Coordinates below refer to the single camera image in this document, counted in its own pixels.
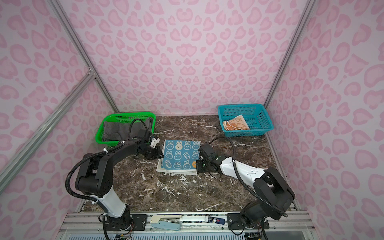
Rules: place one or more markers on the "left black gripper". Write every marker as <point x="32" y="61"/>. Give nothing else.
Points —
<point x="157" y="155"/>

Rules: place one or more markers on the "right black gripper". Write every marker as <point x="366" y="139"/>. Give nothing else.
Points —
<point x="199" y="169"/>

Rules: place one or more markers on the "blue patterned cloth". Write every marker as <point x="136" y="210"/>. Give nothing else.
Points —
<point x="180" y="157"/>

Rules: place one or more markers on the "orange patterned cloth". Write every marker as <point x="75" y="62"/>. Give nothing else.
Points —
<point x="236" y="124"/>

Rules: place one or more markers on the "grey towel gold emblem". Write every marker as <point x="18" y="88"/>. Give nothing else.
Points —
<point x="120" y="131"/>

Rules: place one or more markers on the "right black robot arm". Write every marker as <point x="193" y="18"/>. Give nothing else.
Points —
<point x="273" y="194"/>

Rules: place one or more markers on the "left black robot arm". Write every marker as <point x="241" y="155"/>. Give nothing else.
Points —
<point x="92" y="178"/>

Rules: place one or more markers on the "green plastic basket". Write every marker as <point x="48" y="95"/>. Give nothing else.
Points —
<point x="147" y="118"/>

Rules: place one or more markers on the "small blue battery pack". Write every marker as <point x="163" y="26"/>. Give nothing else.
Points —
<point x="215" y="220"/>

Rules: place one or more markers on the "teal plastic basket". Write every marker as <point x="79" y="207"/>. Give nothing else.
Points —
<point x="255" y="115"/>

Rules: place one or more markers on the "grey stapler tool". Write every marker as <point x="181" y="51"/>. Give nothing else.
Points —
<point x="166" y="222"/>

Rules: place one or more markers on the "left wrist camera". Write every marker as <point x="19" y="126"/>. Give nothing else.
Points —
<point x="154" y="142"/>

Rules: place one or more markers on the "aluminium front rail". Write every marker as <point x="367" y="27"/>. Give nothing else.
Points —
<point x="296" y="226"/>

